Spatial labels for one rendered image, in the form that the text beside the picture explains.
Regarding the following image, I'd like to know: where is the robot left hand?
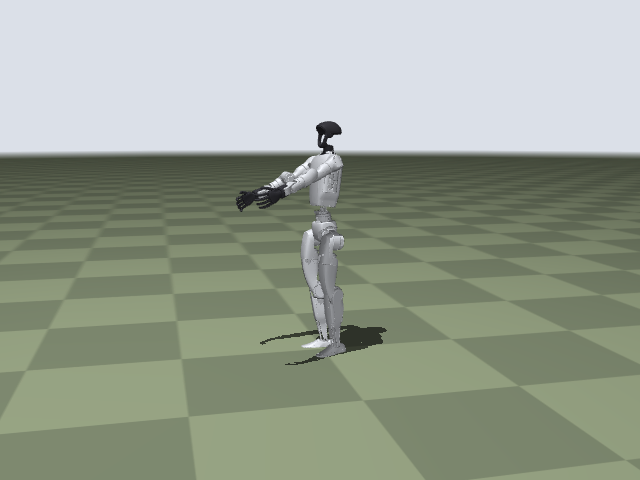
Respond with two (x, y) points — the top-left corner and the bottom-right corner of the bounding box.
(254, 185), (288, 209)

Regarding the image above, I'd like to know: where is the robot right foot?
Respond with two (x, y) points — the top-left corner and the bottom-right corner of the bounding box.
(301, 338), (333, 348)

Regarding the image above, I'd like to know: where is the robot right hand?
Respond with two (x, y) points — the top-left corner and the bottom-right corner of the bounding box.
(236, 188), (262, 212)

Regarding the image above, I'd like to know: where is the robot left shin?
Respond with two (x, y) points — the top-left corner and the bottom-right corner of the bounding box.
(324, 288), (344, 348)

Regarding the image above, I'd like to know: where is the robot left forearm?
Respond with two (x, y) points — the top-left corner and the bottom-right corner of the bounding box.
(283, 168), (318, 196)

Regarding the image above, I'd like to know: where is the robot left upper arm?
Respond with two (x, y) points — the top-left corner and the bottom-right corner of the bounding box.
(302, 154), (344, 183)

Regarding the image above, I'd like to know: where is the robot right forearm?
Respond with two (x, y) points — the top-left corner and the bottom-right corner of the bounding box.
(257, 175), (285, 199)

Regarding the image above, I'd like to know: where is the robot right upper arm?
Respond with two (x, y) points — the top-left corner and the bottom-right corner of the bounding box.
(280, 156), (315, 184)

